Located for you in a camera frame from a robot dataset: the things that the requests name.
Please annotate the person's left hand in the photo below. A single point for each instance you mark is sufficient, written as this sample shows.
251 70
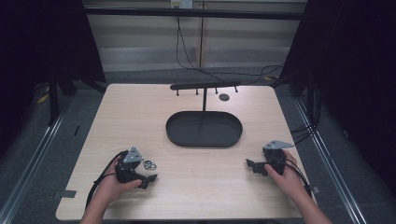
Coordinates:
112 186

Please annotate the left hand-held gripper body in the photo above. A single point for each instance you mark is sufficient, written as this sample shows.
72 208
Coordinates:
127 174

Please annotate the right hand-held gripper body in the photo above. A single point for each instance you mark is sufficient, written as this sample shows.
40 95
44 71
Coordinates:
275 160

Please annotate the black floor tape strip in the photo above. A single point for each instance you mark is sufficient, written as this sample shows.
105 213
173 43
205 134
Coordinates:
76 130

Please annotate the black metal stand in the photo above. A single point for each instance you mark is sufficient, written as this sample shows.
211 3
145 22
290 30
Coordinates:
54 99

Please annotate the dark curtain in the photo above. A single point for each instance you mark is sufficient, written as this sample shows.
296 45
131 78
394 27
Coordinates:
355 77
37 46

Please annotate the person's right hand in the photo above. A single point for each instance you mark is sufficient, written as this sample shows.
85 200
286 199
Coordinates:
288 180

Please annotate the white wall socket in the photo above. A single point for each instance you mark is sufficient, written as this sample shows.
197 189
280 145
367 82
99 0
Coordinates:
182 3

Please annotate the black stand with oval tray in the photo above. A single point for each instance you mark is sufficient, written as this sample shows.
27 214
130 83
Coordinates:
204 129

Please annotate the grey tape piece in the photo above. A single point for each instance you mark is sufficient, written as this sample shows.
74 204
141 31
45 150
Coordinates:
316 190
65 194

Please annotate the yellow floor tape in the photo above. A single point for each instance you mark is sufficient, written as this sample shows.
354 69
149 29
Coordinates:
43 98

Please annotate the black horizontal frame bar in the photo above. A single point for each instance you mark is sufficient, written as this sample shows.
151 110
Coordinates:
186 13

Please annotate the metal floor rail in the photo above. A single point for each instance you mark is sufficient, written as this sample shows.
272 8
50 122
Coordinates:
28 168
330 161

